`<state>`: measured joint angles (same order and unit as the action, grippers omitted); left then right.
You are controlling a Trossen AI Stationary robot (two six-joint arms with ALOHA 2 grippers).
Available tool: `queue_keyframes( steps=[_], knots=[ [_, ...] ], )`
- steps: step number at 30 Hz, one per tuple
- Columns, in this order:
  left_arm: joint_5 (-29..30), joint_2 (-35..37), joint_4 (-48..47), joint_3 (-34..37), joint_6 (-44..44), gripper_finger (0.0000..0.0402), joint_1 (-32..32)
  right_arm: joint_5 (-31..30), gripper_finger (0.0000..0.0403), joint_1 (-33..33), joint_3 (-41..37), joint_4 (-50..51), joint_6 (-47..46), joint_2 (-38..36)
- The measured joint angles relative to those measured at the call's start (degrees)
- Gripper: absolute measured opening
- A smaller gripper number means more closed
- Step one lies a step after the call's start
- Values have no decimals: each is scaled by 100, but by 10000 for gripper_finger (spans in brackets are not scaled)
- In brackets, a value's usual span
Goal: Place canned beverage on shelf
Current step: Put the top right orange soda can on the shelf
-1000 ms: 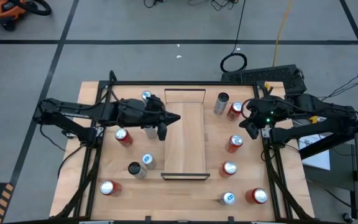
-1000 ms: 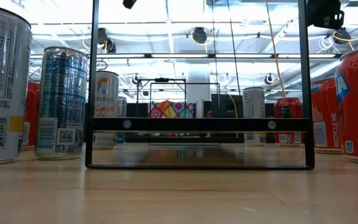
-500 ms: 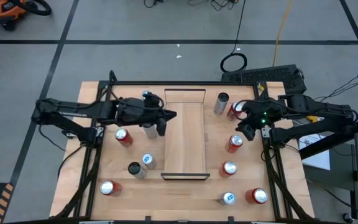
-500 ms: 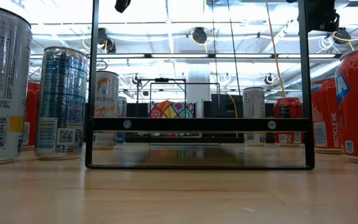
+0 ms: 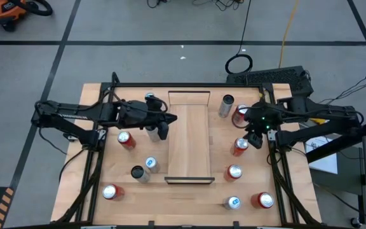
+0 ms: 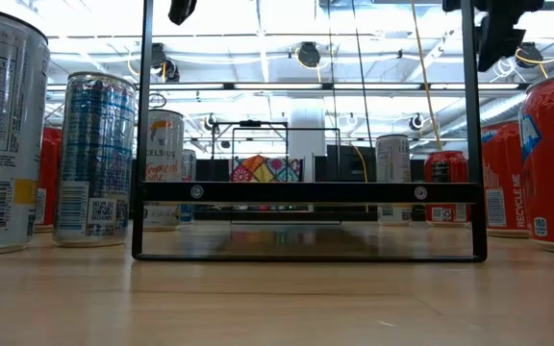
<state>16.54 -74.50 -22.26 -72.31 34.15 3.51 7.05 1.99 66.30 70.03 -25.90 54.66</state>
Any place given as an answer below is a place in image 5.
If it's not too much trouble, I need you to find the black desk beam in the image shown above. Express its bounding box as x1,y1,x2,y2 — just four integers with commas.
306,120,366,163

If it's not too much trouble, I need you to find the black aluminium table frame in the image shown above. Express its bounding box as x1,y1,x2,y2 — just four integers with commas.
51,71,322,229

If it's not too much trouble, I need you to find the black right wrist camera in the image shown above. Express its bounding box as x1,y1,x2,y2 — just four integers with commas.
247,132,264,150

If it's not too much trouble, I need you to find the white paper sheet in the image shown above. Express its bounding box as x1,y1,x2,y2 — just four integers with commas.
305,135,339,175

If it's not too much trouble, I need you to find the black floor cable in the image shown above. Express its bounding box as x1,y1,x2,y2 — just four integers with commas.
192,0,246,12
146,0,171,9

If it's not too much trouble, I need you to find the black hanging cable with coil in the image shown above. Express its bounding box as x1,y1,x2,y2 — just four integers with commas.
224,0,254,76

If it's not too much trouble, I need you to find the black vacuum hose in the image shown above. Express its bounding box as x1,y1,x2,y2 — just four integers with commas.
11,0,53,17

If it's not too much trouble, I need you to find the red soda can blue logo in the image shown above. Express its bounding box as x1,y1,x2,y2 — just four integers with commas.
223,163,243,183
102,183,126,202
229,137,250,157

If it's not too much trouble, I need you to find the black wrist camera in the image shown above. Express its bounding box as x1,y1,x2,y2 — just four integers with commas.
157,121,170,141
247,132,264,150

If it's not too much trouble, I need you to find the white tall Celsius can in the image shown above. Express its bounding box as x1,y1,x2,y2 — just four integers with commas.
130,165,151,184
218,94,235,119
145,125,162,142

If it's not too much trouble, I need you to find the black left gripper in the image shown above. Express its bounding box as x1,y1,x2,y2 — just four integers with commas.
144,109,178,128

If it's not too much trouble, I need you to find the yellow hanging cable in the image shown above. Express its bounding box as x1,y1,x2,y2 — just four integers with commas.
278,0,300,69

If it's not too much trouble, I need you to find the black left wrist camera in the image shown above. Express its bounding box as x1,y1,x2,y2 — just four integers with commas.
157,121,170,141

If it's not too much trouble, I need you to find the wooden shelf with black frames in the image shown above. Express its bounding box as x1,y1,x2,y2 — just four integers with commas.
164,90,215,185

